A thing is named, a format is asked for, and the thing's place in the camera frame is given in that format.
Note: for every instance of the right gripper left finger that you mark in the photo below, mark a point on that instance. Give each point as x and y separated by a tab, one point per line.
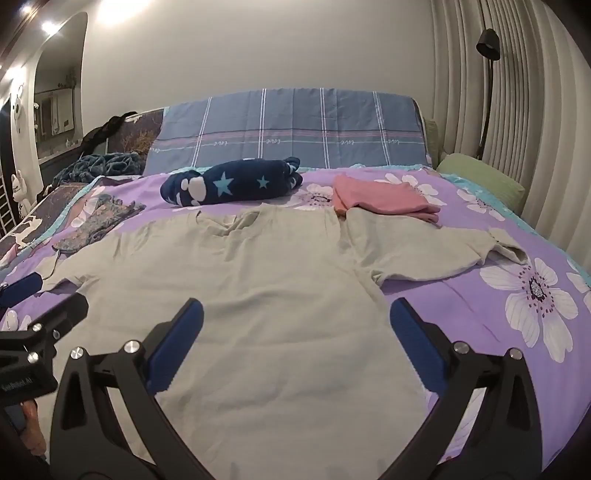
87	441

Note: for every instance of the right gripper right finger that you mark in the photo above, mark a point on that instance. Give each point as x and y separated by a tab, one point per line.
505	441

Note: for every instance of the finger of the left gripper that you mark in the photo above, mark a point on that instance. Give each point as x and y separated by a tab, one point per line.
12	294

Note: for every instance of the beige t-shirt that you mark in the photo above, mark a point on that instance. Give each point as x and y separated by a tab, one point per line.
297	373

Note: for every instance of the person's left hand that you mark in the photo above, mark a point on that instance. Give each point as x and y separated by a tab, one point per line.
32	436

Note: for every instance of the white cat figurine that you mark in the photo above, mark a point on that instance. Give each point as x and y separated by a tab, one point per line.
19	187

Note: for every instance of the floral patterned small garment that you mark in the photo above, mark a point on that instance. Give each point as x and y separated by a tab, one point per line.
109	212

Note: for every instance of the teal knitted blanket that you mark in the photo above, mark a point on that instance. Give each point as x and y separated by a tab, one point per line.
88	167

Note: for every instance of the purple floral bedsheet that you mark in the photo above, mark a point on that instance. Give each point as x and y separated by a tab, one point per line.
541	307

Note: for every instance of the black bag on bed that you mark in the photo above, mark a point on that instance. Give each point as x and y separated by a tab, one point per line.
100	134

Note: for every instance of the dark patterned pillow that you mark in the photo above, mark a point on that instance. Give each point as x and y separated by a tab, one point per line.
137	133

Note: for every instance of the green pillow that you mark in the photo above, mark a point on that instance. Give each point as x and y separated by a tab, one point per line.
510	192

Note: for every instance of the navy star fleece roll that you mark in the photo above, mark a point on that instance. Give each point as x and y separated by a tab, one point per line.
233	181

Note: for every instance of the folded pink garment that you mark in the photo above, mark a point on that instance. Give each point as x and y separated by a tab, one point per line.
400	200

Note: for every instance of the beige pleated curtain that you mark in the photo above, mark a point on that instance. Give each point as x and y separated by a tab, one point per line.
539	131

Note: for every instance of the blue plaid pillow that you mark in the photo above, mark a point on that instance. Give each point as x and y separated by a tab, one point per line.
324	128

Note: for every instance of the black floor lamp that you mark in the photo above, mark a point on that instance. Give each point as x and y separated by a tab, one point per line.
489	48

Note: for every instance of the arched wall mirror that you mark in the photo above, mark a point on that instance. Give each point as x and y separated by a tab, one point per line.
57	89

